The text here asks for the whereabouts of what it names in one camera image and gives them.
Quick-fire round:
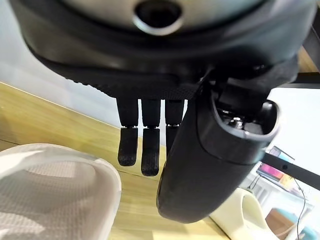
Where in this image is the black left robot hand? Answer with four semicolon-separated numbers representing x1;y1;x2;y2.
12;0;318;224

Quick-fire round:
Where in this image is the wooden shoe rack shelf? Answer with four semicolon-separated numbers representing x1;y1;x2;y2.
0;81;231;240

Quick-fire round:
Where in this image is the cream yellow slipper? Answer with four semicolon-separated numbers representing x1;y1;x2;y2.
209;187;272;240

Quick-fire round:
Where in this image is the white textured slipper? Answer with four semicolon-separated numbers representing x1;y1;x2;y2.
0;142;123;240

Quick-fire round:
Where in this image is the brown cardboard box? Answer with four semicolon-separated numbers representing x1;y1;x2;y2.
265;208;293;232

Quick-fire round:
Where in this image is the black metal rack frame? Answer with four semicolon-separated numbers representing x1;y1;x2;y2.
259;23;320;187

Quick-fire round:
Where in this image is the thin black cable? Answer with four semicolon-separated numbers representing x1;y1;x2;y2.
291;177;309;235

